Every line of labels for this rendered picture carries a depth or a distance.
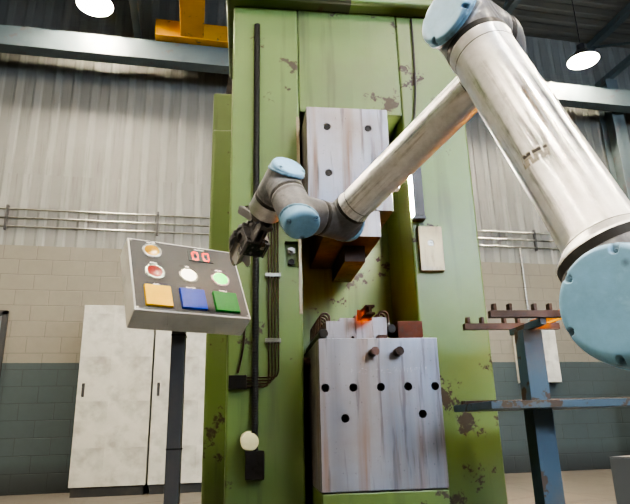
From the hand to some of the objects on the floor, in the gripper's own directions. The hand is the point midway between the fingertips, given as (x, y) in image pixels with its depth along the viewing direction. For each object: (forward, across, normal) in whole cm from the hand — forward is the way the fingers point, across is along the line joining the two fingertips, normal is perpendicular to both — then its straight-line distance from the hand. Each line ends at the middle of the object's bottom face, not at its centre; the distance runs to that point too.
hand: (234, 260), depth 168 cm
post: (+72, -9, -88) cm, 114 cm away
